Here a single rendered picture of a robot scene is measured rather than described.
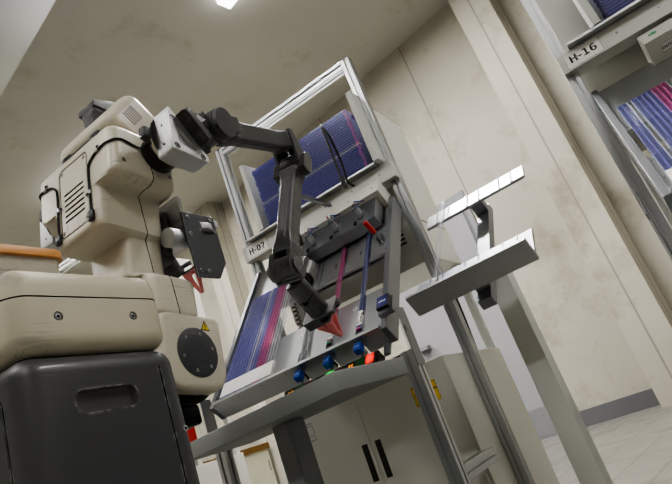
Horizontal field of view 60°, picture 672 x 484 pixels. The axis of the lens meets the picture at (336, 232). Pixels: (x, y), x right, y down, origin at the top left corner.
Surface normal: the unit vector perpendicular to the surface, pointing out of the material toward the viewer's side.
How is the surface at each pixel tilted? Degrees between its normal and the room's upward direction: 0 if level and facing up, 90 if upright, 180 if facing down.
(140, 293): 90
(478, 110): 90
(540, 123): 90
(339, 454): 90
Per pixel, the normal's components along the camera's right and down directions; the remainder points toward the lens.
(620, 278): -0.66, -0.04
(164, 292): 0.78, -0.46
